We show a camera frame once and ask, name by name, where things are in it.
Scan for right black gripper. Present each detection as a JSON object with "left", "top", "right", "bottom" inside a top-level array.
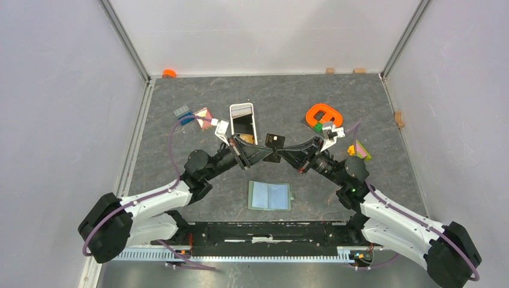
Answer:
[{"left": 276, "top": 137, "right": 346, "bottom": 187}]

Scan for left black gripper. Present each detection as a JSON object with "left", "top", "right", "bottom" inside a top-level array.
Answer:
[{"left": 203, "top": 134, "right": 273, "bottom": 181}]

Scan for black VIP card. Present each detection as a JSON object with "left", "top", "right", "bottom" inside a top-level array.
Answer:
[{"left": 262, "top": 133, "right": 286, "bottom": 163}]

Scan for green card holder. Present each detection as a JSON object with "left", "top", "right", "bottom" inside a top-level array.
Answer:
[{"left": 247, "top": 181, "right": 293, "bottom": 211}]

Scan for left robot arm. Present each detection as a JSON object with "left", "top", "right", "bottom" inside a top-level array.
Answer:
[{"left": 78, "top": 134, "right": 274, "bottom": 263}]

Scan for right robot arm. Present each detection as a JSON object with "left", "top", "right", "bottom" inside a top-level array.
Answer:
[{"left": 276, "top": 137, "right": 482, "bottom": 287}]

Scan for gold cards in tray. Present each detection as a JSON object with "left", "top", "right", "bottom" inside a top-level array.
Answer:
[{"left": 239, "top": 134, "right": 256, "bottom": 144}]

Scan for green lego brick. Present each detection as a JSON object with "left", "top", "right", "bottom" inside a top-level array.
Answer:
[{"left": 313, "top": 122, "right": 323, "bottom": 133}]

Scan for white rectangular tray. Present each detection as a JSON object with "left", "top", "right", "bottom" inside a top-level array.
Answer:
[{"left": 229, "top": 103, "right": 258, "bottom": 145}]

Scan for orange curved track piece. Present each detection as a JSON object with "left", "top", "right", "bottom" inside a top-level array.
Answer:
[{"left": 304, "top": 103, "right": 343, "bottom": 127}]

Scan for pink wooden block puzzle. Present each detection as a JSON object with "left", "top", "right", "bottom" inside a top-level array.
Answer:
[{"left": 194, "top": 107, "right": 214, "bottom": 131}]

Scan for pink yellow green brick stack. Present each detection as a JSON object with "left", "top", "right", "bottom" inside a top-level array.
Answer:
[{"left": 346, "top": 140, "right": 372, "bottom": 161}]

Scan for blue grey lego bricks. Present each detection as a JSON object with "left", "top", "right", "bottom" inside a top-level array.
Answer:
[{"left": 173, "top": 105, "right": 194, "bottom": 125}]

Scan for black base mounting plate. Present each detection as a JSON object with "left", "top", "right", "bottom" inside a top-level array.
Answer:
[{"left": 165, "top": 221, "right": 371, "bottom": 249}]

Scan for curved wooden piece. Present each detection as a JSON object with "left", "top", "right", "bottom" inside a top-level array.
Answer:
[{"left": 394, "top": 111, "right": 405, "bottom": 129}]

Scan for orange tape roll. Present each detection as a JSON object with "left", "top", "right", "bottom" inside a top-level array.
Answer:
[{"left": 161, "top": 69, "right": 176, "bottom": 78}]

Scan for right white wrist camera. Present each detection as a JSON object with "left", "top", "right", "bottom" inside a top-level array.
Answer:
[{"left": 321, "top": 121, "right": 345, "bottom": 152}]

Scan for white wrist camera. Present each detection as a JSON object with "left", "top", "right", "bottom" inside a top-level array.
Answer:
[
  {"left": 211, "top": 118, "right": 230, "bottom": 146},
  {"left": 321, "top": 121, "right": 345, "bottom": 152}
]

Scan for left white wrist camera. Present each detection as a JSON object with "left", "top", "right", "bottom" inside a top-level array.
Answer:
[{"left": 211, "top": 118, "right": 230, "bottom": 146}]

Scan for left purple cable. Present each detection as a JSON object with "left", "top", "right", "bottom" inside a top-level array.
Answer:
[{"left": 82, "top": 114, "right": 214, "bottom": 257}]

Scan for purple cable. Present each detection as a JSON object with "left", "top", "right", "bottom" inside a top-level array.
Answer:
[
  {"left": 82, "top": 114, "right": 214, "bottom": 257},
  {"left": 345, "top": 118, "right": 481, "bottom": 282}
]

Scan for aluminium frame rail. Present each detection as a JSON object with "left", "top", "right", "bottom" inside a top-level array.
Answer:
[{"left": 92, "top": 241, "right": 361, "bottom": 263}]

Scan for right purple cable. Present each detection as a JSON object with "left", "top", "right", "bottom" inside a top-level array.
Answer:
[{"left": 345, "top": 118, "right": 481, "bottom": 282}]

